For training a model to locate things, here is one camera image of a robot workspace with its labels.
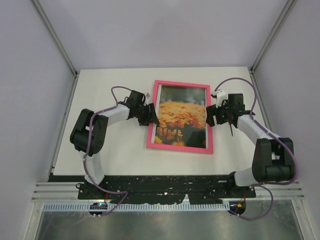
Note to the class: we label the left aluminium corner post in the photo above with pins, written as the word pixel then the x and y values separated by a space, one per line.
pixel 53 34

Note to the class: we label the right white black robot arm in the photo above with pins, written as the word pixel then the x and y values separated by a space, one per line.
pixel 273 160

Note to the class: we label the aluminium corner post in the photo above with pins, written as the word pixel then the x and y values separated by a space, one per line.
pixel 53 34
pixel 277 26

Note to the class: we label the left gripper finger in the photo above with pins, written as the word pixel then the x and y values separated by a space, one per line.
pixel 145 120
pixel 152 116

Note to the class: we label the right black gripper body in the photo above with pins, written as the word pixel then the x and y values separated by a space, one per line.
pixel 222 114

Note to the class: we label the right aluminium corner post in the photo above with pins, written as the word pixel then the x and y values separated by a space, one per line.
pixel 277 26

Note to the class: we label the aluminium front rail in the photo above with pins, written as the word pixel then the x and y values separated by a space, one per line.
pixel 55 191

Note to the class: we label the orange flower photo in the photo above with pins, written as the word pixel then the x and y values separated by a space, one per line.
pixel 181 111

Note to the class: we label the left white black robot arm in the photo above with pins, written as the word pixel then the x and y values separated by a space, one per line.
pixel 89 132

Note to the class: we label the red handled screwdriver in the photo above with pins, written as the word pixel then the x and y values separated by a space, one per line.
pixel 230 122

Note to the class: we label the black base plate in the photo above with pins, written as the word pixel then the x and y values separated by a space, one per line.
pixel 161 200

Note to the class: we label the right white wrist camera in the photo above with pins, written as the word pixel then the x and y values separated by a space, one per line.
pixel 219 95

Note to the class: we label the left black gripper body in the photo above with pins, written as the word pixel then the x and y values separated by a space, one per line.
pixel 143 111

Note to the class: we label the white slotted cable duct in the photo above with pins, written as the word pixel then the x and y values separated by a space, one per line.
pixel 101 207

